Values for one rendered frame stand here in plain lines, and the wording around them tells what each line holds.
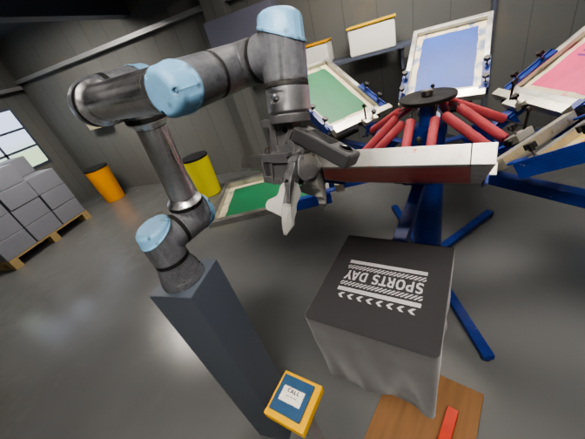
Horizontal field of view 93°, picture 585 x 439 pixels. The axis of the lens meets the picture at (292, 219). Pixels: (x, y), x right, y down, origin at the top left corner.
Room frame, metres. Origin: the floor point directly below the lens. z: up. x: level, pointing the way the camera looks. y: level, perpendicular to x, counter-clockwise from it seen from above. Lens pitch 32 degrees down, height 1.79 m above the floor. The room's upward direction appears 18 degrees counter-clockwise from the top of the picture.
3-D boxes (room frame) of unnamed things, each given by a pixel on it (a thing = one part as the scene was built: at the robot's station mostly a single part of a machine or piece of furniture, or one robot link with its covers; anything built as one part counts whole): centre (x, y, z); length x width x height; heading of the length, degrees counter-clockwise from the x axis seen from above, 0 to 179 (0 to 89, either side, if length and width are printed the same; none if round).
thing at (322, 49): (3.91, -0.87, 1.55); 0.45 x 0.37 x 0.25; 66
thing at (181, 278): (0.80, 0.43, 1.25); 0.15 x 0.15 x 0.10
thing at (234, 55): (0.59, 0.02, 1.77); 0.11 x 0.11 x 0.08; 48
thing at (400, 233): (1.12, -0.57, 0.89); 1.24 x 0.06 x 0.06; 141
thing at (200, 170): (4.49, 1.19, 0.33); 0.43 x 0.42 x 0.67; 65
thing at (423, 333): (0.73, -0.26, 0.95); 0.48 x 0.44 x 0.01; 141
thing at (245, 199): (1.74, -0.06, 1.05); 1.08 x 0.61 x 0.23; 81
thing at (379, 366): (0.55, -0.11, 0.74); 0.45 x 0.03 x 0.43; 51
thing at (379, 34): (3.62, -1.51, 1.57); 0.53 x 0.44 x 0.29; 66
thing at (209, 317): (0.80, 0.43, 0.60); 0.18 x 0.18 x 1.20; 66
